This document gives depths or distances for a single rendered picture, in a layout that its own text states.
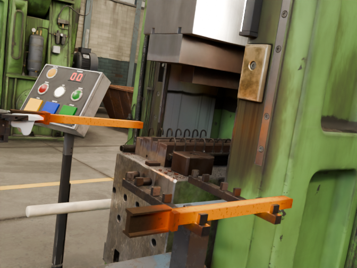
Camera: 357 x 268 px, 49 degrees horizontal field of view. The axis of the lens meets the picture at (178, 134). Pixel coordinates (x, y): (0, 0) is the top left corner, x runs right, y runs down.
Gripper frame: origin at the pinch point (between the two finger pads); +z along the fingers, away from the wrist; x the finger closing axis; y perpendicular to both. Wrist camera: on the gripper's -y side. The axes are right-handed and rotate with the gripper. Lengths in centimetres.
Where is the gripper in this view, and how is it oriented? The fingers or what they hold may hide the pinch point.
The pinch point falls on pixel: (37, 115)
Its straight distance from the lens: 118.8
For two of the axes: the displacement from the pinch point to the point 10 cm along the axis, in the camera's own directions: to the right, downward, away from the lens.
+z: 8.0, 0.1, 6.1
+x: 5.9, 1.9, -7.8
